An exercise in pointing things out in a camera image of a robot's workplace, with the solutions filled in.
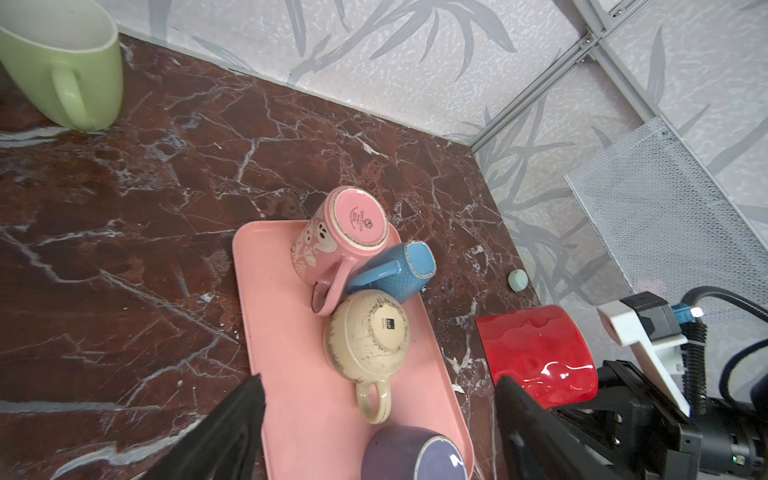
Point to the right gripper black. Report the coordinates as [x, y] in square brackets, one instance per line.
[644, 436]

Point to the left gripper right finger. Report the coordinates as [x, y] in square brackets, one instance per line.
[535, 444]

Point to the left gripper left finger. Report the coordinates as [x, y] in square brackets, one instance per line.
[225, 444]

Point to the pink plastic tray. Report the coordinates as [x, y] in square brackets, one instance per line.
[312, 427]

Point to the red mug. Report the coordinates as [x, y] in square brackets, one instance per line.
[543, 350]

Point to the lavender mug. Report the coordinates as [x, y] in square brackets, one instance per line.
[411, 452]

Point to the pink mug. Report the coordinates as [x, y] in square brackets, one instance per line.
[348, 229]

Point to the light green mug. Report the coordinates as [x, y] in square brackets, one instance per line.
[66, 59]

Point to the blue mug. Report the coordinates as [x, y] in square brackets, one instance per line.
[401, 271]

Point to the pale green soap bar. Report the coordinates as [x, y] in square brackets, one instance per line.
[518, 280]

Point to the beige teapot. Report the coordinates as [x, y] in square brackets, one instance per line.
[366, 342]

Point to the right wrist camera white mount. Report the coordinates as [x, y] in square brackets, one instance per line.
[646, 324]

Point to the white wire basket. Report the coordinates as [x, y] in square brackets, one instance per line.
[664, 221]

